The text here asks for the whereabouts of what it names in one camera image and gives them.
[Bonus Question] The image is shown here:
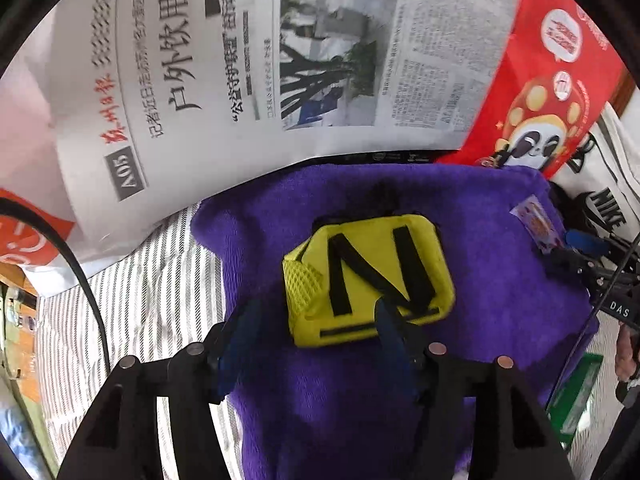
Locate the striped bed sheet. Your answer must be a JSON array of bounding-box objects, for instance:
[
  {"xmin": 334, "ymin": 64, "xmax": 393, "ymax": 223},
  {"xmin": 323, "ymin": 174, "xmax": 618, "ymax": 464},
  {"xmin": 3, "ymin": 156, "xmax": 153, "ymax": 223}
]
[{"xmin": 37, "ymin": 200, "xmax": 640, "ymax": 480}]

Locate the thick black cable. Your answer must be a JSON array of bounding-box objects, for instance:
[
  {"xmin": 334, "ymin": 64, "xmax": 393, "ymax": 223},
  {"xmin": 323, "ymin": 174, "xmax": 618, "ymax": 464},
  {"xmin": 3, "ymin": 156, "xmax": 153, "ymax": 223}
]
[{"xmin": 0, "ymin": 197, "xmax": 112, "ymax": 376}]

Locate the person's right hand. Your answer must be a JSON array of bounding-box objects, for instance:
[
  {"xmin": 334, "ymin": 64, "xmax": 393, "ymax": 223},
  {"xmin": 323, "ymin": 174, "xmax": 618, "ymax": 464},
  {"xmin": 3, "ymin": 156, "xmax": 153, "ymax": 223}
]
[{"xmin": 615, "ymin": 331, "xmax": 640, "ymax": 386}]

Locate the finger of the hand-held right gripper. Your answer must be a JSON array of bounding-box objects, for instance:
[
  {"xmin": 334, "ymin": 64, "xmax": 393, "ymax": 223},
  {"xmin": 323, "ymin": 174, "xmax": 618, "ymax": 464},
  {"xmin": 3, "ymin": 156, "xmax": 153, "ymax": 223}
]
[
  {"xmin": 565, "ymin": 229, "xmax": 640, "ymax": 267},
  {"xmin": 547, "ymin": 249, "xmax": 618, "ymax": 292}
]

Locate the wooden headboard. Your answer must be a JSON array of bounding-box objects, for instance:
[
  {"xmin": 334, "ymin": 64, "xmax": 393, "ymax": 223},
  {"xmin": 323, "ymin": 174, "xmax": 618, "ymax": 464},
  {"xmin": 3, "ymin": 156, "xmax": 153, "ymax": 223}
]
[{"xmin": 612, "ymin": 67, "xmax": 640, "ymax": 117}]

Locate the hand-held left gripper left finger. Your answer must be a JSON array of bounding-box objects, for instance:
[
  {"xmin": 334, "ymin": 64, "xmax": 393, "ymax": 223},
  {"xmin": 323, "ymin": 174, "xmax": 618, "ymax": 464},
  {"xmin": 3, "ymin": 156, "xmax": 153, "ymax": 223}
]
[{"xmin": 57, "ymin": 300, "xmax": 267, "ymax": 480}]

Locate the small printed sachet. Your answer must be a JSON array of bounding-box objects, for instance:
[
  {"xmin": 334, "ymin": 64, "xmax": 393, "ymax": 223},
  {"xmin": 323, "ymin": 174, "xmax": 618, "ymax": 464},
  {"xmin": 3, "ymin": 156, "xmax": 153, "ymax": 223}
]
[{"xmin": 510, "ymin": 197, "xmax": 563, "ymax": 253}]

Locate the purple towel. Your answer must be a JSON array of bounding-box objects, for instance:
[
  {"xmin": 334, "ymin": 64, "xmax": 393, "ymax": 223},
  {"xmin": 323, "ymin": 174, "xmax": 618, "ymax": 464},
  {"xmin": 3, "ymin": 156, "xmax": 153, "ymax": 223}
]
[{"xmin": 190, "ymin": 160, "xmax": 601, "ymax": 480}]

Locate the white shopping bag orange logo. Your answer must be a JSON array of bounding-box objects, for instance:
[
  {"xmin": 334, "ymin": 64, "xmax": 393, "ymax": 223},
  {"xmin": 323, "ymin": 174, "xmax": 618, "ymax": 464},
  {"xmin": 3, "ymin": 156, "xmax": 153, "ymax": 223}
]
[{"xmin": 0, "ymin": 10, "xmax": 121, "ymax": 301}]

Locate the newspaper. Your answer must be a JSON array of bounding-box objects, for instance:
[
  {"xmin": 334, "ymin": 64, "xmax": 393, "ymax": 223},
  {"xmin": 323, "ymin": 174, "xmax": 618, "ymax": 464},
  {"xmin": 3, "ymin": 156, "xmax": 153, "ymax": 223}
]
[{"xmin": 50, "ymin": 0, "xmax": 531, "ymax": 246}]

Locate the yellow pouch with black straps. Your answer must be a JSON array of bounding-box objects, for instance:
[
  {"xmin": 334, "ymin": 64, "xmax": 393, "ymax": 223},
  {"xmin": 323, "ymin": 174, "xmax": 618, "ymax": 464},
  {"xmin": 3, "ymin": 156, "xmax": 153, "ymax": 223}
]
[{"xmin": 282, "ymin": 214, "xmax": 457, "ymax": 350}]

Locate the thin black cable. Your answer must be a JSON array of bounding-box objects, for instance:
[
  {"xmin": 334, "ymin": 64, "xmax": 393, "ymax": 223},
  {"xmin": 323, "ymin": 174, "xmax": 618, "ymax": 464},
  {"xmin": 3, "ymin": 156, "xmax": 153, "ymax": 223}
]
[{"xmin": 547, "ymin": 237, "xmax": 640, "ymax": 411}]

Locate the red panda print bag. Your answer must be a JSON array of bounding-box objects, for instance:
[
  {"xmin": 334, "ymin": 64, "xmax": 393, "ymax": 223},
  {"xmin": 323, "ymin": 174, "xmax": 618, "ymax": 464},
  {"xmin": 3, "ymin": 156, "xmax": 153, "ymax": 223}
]
[{"xmin": 435, "ymin": 0, "xmax": 631, "ymax": 181}]

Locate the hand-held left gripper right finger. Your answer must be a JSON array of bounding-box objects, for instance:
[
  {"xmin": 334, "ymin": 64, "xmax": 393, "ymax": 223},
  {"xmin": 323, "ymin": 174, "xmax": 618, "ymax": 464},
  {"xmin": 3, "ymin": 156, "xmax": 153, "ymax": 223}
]
[{"xmin": 375, "ymin": 297, "xmax": 576, "ymax": 480}]

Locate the green packet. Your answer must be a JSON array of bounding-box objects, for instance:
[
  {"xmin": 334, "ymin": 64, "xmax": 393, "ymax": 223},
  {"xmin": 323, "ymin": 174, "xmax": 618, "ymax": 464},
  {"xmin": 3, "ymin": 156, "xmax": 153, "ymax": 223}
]
[{"xmin": 545, "ymin": 352, "xmax": 604, "ymax": 451}]

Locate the white tote bag black print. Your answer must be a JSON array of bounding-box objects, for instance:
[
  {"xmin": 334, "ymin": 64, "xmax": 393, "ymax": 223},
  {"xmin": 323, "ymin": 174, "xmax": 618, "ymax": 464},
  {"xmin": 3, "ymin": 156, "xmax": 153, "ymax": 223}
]
[{"xmin": 547, "ymin": 102, "xmax": 640, "ymax": 266}]

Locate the black strap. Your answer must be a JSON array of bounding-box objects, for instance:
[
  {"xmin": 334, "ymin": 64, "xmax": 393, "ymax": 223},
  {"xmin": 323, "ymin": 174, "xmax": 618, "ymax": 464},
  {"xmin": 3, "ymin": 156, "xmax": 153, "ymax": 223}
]
[{"xmin": 547, "ymin": 180, "xmax": 601, "ymax": 241}]

